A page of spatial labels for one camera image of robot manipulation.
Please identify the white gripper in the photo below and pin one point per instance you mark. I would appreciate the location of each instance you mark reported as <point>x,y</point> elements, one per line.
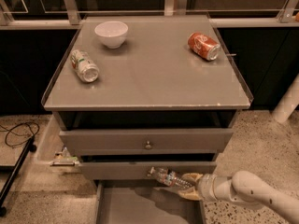
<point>206,187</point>

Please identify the clear plastic water bottle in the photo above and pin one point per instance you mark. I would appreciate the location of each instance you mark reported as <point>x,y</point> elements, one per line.
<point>169,178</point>

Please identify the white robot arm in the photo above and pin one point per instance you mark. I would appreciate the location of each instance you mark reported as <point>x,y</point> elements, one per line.
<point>244,189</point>

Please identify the grey top drawer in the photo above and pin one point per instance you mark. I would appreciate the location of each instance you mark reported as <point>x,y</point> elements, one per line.
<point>132,141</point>

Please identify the round top drawer knob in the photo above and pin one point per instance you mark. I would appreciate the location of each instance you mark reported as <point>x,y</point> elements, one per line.
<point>148,145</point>

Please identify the grey open bottom drawer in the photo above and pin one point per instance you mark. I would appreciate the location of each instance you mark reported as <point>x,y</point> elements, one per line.
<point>144,202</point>

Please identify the grey middle drawer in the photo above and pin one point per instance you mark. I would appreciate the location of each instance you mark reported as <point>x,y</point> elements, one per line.
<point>141,169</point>

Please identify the grey drawer cabinet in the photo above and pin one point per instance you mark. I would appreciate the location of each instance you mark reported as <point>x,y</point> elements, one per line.
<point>152,81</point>

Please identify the red soda can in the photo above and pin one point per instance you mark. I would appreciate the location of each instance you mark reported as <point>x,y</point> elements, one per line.
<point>204,46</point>

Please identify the silver green soda can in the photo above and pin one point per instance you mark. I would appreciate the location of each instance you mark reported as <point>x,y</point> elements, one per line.
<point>84,66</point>

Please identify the black rolling stand base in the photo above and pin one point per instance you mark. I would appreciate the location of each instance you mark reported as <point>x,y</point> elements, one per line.
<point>12,171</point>

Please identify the white ceramic bowl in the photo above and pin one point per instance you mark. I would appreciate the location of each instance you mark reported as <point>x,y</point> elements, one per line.
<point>112,34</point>

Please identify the white cylindrical post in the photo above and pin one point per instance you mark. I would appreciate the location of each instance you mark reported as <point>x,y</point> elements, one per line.
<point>288,102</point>

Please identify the metal railing frame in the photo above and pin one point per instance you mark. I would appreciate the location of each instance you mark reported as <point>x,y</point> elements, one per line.
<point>56,14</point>

